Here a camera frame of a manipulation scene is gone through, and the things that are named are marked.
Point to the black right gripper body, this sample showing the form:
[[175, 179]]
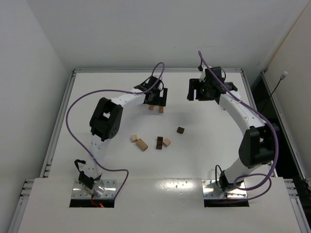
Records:
[[192, 85]]

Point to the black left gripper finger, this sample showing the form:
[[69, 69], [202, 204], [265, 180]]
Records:
[[153, 101], [163, 97]]

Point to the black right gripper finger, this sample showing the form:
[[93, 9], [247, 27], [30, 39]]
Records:
[[194, 84], [190, 95]]

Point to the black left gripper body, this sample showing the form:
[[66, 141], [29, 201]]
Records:
[[155, 98]]

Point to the engraved long light wood block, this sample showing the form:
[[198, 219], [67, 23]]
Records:
[[141, 144]]

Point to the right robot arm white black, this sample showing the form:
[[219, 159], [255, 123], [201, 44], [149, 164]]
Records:
[[259, 144]]

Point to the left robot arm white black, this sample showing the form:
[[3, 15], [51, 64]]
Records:
[[106, 118]]

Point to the dark wood arch block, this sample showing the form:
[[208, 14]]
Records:
[[159, 142]]

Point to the dark wood cube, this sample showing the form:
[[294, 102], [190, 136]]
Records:
[[180, 130]]

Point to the small light wood cube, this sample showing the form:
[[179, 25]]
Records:
[[134, 138]]

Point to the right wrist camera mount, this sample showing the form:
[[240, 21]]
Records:
[[207, 76]]

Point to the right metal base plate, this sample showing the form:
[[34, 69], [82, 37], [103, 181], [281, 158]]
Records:
[[212, 192]]

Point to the metal base plate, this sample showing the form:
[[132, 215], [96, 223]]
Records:
[[212, 192], [102, 190]]

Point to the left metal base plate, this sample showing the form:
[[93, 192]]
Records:
[[102, 190]]

